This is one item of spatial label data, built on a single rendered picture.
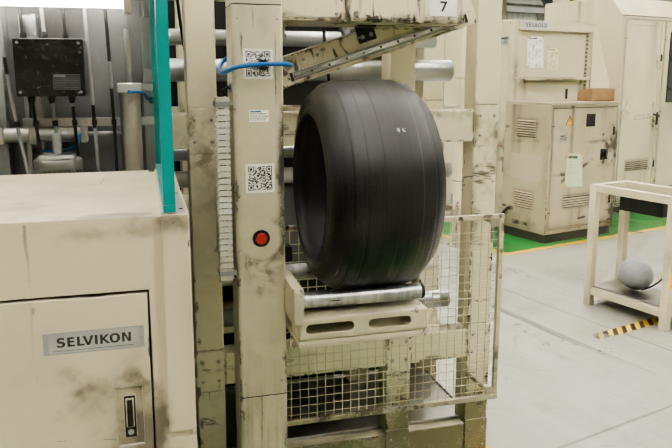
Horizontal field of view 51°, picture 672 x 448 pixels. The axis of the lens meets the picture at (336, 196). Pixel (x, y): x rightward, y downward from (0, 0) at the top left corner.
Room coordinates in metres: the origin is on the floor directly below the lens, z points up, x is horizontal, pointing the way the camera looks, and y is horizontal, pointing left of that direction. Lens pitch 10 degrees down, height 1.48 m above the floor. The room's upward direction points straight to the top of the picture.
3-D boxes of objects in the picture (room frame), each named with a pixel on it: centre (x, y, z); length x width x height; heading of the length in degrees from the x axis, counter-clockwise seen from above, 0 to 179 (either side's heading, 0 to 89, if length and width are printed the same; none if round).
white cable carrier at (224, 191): (1.80, 0.29, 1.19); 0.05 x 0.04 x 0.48; 15
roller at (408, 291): (1.80, -0.07, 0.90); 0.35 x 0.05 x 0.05; 105
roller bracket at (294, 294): (1.89, 0.14, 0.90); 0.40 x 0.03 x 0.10; 15
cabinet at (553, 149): (6.51, -2.10, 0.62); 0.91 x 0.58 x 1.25; 120
